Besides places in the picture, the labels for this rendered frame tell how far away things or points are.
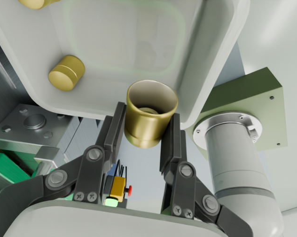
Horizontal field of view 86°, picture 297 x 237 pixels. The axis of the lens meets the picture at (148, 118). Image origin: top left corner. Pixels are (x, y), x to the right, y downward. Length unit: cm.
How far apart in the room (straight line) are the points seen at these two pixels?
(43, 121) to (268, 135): 56
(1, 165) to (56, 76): 16
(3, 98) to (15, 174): 13
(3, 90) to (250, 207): 45
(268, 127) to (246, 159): 16
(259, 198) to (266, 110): 22
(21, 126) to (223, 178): 39
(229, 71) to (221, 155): 23
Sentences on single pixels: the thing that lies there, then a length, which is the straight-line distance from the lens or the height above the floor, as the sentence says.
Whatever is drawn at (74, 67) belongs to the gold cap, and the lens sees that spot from 26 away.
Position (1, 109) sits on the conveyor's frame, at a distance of 31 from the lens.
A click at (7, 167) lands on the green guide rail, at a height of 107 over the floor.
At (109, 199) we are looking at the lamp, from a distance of 64.
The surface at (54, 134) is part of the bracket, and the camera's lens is 27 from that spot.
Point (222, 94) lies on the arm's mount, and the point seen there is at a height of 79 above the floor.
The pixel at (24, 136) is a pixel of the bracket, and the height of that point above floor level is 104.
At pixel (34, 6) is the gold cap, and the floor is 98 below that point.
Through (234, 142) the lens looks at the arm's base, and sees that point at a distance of 45.
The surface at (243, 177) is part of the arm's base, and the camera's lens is 40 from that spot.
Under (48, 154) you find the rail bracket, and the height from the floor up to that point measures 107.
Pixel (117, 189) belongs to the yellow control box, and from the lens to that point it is 63.
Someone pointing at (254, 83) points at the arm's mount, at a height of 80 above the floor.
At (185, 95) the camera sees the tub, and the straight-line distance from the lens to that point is 24.
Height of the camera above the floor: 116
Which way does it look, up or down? 42 degrees down
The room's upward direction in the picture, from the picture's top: 172 degrees counter-clockwise
